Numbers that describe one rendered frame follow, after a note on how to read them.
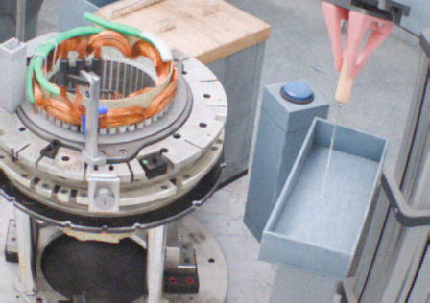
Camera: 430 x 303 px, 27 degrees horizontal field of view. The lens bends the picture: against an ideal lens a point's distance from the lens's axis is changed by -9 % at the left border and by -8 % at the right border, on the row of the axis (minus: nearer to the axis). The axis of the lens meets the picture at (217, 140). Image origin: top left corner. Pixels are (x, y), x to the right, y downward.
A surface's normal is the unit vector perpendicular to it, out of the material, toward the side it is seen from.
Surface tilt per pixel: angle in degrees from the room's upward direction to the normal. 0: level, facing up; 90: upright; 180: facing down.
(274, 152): 90
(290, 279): 90
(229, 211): 0
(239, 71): 90
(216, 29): 0
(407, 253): 90
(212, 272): 0
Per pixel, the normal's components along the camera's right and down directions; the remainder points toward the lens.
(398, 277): 0.18, 0.59
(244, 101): 0.71, 0.47
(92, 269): 0.11, -0.81
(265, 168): -0.88, 0.19
